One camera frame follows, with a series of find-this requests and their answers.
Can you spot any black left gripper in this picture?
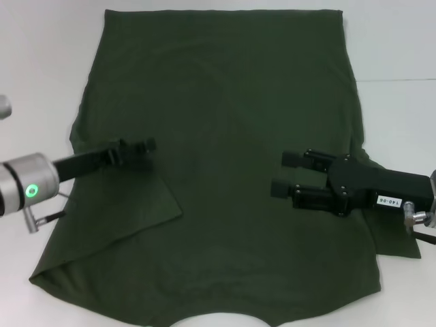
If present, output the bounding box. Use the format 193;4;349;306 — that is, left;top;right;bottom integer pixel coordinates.
50;136;158;182

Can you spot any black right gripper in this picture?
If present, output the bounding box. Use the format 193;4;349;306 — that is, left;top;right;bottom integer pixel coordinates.
271;148;431;218

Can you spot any dark green shirt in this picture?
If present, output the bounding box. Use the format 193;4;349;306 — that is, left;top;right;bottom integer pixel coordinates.
29;9;422;327

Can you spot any left gripper cable with plugs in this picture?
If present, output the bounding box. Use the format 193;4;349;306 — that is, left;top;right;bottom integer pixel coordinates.
22;191;66;235

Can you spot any gripper cable with plugs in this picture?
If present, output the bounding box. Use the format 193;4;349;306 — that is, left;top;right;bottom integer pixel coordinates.
22;191;66;235
403;200;436;246

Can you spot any right gripper cable with plugs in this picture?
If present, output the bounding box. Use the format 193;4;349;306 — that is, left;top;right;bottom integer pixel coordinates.
403;200;436;246

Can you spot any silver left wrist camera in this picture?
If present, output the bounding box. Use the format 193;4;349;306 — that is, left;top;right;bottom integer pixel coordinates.
0;95;13;120

